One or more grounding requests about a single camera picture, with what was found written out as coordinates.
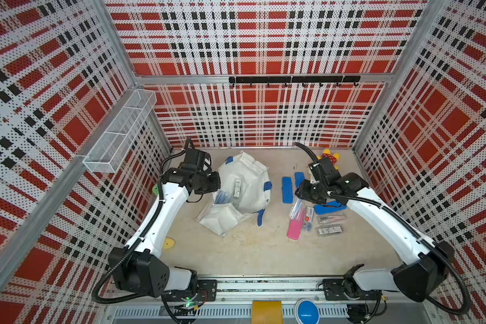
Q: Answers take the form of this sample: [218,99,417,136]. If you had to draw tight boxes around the yellow plush toy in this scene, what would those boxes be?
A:
[317,148,340,170]

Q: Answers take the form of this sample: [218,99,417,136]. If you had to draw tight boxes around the clear compass case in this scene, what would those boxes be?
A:
[215,190,232,205]

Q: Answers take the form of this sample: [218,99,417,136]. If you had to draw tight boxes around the white wire wall basket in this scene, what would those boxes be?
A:
[83,89,156,174]

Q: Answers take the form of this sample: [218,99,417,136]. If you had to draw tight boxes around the blue triangular ruler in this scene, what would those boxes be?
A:
[314,201,347,215]

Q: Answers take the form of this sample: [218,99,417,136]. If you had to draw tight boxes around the clear plastic compass set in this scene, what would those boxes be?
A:
[317,214,346,225]

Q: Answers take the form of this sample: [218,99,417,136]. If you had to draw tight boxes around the pink pencil case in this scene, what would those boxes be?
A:
[287,207,306,240]

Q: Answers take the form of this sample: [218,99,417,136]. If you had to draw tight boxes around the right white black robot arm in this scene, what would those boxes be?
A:
[295,143,472,315]

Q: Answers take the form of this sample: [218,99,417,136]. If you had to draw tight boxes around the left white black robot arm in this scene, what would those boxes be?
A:
[91,139,221,305]

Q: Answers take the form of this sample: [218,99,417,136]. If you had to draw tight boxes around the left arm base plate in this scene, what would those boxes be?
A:
[161,279,217,304]

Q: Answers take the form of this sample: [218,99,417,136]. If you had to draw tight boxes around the yellow object by left wall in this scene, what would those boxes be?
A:
[162,237,176,250]

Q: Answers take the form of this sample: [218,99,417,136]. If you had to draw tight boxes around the blue round button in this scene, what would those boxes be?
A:
[294,298,320,324]

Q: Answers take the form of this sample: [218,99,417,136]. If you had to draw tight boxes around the white canvas bag blue handles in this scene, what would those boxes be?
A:
[197,151,272,237]

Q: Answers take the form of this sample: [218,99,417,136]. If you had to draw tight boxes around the small clear stationery pack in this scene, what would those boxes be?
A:
[302,206,314,232]

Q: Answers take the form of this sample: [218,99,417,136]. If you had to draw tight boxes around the clear case barcode label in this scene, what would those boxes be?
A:
[316,225,344,236]

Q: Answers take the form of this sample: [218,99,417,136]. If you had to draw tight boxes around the yellow block at front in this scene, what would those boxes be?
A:
[251,301,284,324]

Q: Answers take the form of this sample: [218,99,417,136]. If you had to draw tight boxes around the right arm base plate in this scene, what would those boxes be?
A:
[322,278,381,301]

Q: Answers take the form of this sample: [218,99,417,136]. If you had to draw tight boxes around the black hook rail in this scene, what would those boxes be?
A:
[228,75,361,85]

